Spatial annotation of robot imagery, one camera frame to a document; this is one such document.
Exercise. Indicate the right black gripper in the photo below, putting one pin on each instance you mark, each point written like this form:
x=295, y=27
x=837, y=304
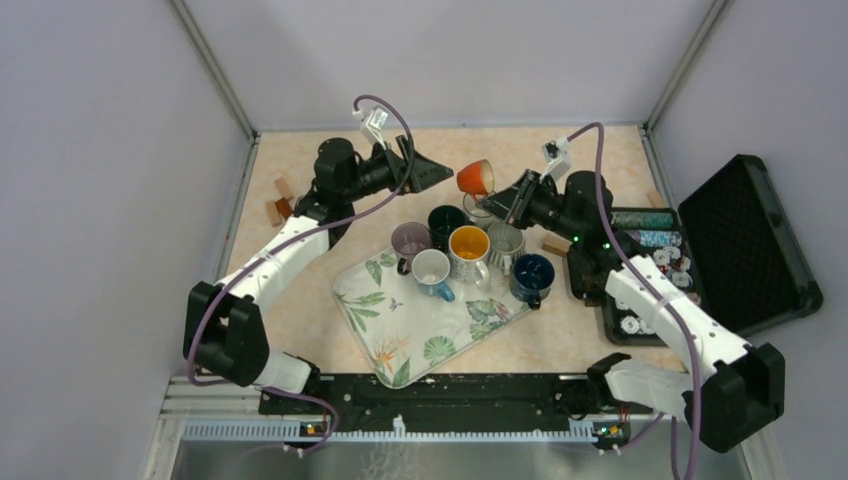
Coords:
x=503, y=203

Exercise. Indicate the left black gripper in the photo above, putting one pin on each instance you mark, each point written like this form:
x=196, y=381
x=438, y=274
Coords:
x=425, y=173

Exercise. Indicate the white black-rimmed mug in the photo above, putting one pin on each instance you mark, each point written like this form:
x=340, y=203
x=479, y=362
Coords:
x=476, y=215

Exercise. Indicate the orange red mug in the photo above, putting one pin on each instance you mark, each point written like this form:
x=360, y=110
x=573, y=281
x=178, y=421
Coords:
x=477, y=179

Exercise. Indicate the grey striped mug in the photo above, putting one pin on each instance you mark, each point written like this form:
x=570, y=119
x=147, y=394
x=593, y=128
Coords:
x=507, y=246

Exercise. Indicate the dark green mug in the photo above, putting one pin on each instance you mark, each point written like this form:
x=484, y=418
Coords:
x=442, y=221

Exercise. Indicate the white floral mug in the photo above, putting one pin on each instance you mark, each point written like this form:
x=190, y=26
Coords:
x=468, y=250

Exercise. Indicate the lilac purple mug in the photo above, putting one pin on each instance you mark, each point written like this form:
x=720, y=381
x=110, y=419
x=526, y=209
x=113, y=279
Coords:
x=408, y=240

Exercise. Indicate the navy blue mug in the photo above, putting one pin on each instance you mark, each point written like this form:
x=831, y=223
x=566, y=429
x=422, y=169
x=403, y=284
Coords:
x=531, y=280

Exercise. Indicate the light blue mug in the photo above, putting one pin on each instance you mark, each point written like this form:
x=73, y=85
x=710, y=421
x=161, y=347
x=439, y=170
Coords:
x=431, y=269

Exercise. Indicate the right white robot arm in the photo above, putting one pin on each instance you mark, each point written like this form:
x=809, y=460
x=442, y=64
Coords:
x=730, y=388

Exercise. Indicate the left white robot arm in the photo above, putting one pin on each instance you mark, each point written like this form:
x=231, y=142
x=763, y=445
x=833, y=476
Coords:
x=224, y=328

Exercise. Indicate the light wooden block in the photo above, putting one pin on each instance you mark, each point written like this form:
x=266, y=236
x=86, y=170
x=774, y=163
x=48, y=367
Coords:
x=555, y=245

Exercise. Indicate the tan wooden block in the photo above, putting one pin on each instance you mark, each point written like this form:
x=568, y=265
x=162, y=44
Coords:
x=284, y=189

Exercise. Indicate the reddish brown wooden block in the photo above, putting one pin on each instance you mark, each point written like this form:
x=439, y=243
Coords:
x=284, y=208

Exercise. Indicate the wooden block by case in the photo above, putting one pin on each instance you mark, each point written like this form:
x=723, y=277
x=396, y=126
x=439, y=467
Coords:
x=656, y=200

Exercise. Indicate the pale wooden block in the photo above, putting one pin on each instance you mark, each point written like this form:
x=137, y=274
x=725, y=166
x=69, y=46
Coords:
x=273, y=214

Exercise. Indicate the floral leaf pattern tray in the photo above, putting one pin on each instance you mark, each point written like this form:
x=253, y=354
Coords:
x=406, y=334

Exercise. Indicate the black carrying case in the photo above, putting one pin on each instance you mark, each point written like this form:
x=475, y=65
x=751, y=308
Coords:
x=729, y=246

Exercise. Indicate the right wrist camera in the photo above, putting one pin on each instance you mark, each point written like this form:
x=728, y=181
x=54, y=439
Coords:
x=556, y=154

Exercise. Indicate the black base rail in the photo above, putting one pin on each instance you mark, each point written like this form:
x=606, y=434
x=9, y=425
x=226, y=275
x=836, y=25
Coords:
x=552, y=407

